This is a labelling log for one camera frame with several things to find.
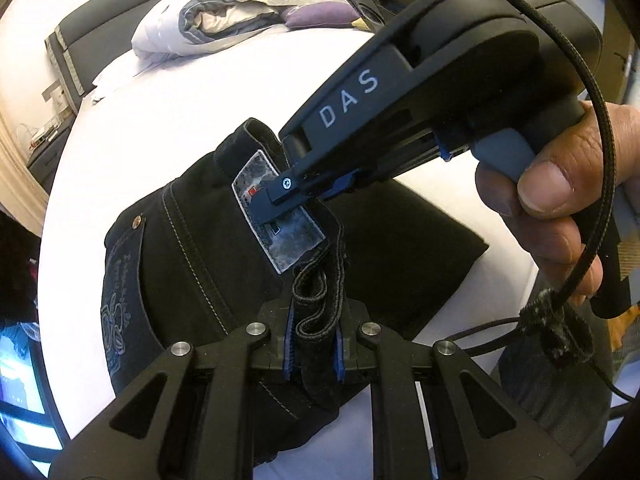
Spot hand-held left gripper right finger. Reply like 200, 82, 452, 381
335, 302, 592, 480

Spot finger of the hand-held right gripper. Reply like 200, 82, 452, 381
250, 171, 332, 224
320, 170, 362, 202

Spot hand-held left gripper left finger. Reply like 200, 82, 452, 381
47, 300, 296, 480

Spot black denim pants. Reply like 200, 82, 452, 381
102, 117, 491, 466

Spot person's right hand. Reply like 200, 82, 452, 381
475, 102, 640, 306

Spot purple pillow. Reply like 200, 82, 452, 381
284, 1, 363, 28

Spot bed with grey headboard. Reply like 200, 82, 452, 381
37, 0, 640, 480

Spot white pillow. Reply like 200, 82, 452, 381
92, 50, 151, 103

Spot person's grey trouser leg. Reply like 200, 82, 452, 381
500, 332, 618, 466

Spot grey nightstand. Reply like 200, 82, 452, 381
27, 125, 68, 193

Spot clear plastic box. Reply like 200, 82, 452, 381
17, 115, 68, 153

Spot large window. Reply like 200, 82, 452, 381
0, 320, 66, 461

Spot cream curtain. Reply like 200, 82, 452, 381
0, 110, 48, 211

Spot black hanging garment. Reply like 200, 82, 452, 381
0, 210, 43, 321

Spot black braided cable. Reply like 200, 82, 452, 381
440, 0, 640, 411

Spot black cable strap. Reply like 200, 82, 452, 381
519, 291, 595, 366

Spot wall socket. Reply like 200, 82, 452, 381
42, 85, 68, 111

